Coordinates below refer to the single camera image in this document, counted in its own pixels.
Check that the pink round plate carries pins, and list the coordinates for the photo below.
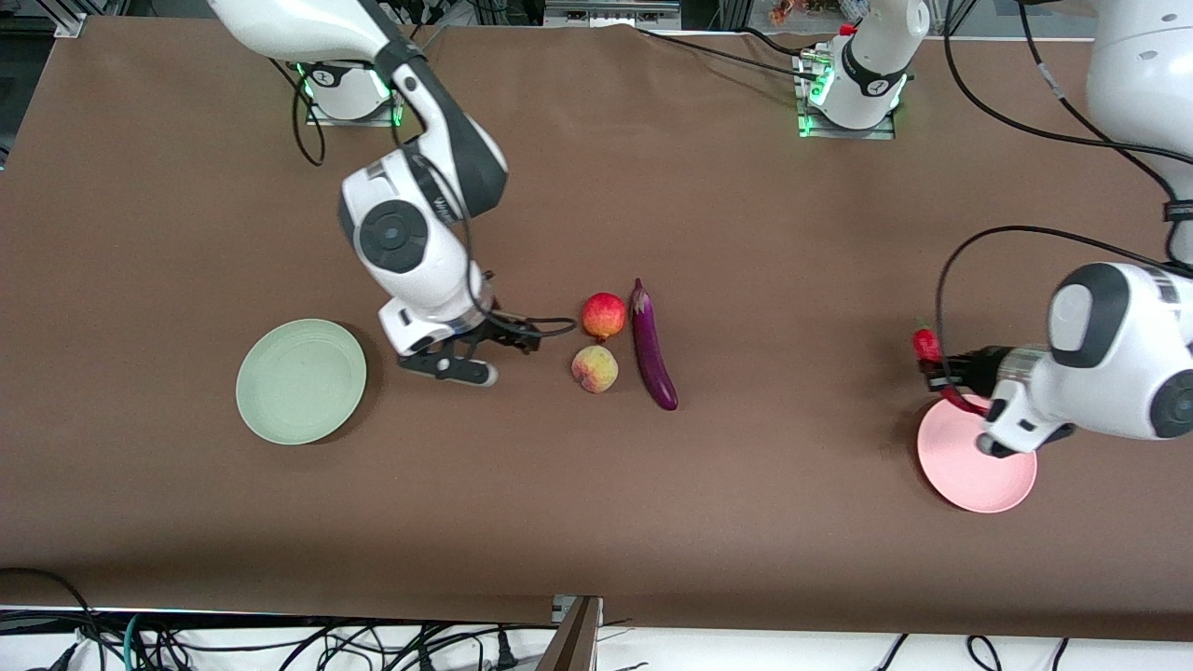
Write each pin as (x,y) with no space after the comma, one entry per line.
(969,475)

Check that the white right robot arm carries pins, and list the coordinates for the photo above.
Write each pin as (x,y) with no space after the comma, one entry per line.
(410,233)

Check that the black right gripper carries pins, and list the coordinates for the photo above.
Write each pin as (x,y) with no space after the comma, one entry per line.
(496,334)

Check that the pale green round plate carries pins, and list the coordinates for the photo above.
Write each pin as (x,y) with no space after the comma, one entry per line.
(300,382)

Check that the metal camera post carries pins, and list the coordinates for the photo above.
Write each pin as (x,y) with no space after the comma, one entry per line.
(578,643)

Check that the orange background items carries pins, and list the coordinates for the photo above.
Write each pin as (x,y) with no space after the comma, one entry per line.
(792,11)

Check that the red apple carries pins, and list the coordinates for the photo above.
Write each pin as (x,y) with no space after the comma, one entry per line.
(604,316)

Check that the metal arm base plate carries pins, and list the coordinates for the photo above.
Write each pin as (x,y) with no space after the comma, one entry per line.
(862,133)
(322,119)

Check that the yellow pink peach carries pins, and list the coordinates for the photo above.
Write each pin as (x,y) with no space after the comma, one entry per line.
(595,369)

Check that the grey background device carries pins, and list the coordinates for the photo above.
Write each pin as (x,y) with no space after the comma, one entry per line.
(610,13)

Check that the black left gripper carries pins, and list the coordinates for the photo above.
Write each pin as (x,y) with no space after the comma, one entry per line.
(975,365)

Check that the brown table cover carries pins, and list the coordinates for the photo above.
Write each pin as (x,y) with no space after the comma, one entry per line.
(652,186)

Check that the long purple eggplant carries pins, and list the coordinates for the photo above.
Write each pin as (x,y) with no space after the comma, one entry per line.
(650,354)

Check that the black power plug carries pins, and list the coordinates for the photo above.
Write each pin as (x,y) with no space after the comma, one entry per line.
(504,650)

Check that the aluminium frame profile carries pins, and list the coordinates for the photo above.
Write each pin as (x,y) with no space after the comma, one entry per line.
(70,23)

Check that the red chili pepper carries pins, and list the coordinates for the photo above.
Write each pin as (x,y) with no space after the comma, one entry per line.
(925,343)

